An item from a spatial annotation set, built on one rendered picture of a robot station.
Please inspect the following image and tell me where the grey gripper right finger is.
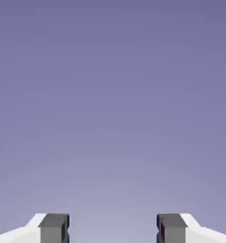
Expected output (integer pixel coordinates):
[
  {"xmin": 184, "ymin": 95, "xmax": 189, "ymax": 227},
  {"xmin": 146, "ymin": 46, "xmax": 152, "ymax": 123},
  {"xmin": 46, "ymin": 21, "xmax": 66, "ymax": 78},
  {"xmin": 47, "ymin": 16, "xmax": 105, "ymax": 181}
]
[{"xmin": 156, "ymin": 213, "xmax": 226, "ymax": 243}]

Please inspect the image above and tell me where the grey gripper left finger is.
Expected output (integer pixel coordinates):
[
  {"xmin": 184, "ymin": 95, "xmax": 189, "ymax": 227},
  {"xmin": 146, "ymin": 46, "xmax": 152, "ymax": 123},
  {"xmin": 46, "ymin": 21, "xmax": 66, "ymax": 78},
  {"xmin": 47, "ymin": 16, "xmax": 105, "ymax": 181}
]
[{"xmin": 0, "ymin": 213, "xmax": 70, "ymax": 243}]

